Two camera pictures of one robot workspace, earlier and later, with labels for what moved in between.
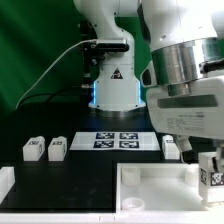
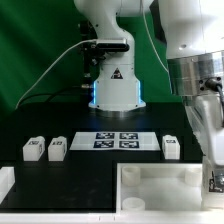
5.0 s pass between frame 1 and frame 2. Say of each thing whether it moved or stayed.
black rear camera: stayed
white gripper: moved
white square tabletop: stayed
